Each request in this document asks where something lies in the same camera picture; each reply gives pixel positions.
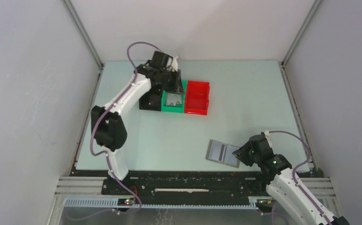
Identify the grey card in green bin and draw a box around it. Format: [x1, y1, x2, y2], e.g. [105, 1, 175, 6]
[166, 93, 182, 107]

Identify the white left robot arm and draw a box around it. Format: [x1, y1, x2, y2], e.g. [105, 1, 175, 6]
[90, 51, 185, 195]

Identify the green plastic bin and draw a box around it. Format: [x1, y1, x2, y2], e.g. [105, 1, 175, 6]
[161, 80, 188, 113]

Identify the black plastic bin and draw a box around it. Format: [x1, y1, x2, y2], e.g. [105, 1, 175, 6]
[139, 88, 163, 112]

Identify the aluminium frame rail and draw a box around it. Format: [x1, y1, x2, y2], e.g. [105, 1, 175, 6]
[55, 174, 273, 208]

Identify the red plastic bin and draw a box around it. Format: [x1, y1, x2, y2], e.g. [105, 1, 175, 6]
[184, 80, 210, 116]

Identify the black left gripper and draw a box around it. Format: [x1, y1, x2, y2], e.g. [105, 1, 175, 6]
[159, 69, 186, 96]

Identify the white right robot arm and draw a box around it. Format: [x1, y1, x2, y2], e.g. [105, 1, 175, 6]
[232, 131, 349, 225]

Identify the beige leather card holder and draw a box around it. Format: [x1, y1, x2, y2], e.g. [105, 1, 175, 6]
[205, 140, 240, 168]

